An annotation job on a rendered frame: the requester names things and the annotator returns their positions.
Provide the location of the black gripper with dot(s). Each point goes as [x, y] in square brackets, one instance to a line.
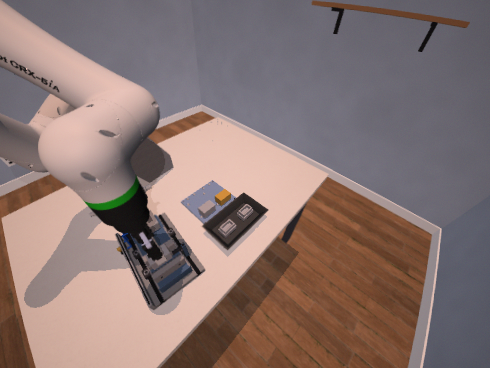
[138, 231]

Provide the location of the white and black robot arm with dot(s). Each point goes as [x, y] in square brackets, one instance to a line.
[88, 147]

